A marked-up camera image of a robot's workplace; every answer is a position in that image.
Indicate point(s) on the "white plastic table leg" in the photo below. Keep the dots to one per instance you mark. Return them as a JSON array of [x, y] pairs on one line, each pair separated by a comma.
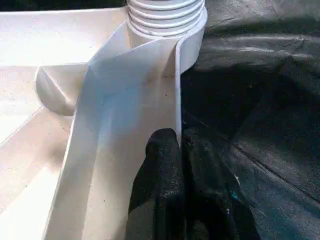
[[165, 17]]

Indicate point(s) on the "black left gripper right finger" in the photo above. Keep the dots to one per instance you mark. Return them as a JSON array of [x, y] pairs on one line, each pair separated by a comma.
[[212, 200]]

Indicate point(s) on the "white plastic table top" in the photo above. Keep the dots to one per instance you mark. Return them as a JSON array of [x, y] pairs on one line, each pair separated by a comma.
[[112, 112]]

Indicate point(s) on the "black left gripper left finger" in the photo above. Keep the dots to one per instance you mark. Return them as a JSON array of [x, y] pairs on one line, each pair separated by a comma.
[[160, 190]]

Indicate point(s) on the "black plastic mat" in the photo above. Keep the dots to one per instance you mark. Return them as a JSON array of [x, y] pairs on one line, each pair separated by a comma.
[[262, 100]]

